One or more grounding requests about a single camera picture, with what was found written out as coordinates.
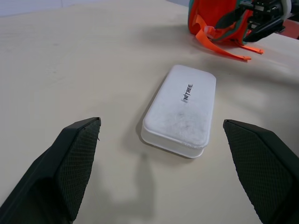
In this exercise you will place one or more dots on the dark red flat object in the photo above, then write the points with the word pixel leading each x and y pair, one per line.
pixel 292 29

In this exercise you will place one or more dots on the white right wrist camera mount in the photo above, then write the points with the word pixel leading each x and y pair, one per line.
pixel 286 8

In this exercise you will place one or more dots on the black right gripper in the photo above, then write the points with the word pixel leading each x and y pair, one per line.
pixel 264 11

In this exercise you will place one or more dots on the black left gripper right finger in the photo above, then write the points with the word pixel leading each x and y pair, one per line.
pixel 266 168

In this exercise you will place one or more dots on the white rectangular case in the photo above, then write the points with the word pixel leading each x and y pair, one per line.
pixel 180 112

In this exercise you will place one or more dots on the orange bag with straps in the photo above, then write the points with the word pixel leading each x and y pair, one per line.
pixel 201 11

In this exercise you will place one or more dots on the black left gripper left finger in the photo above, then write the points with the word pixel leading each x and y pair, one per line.
pixel 53 172

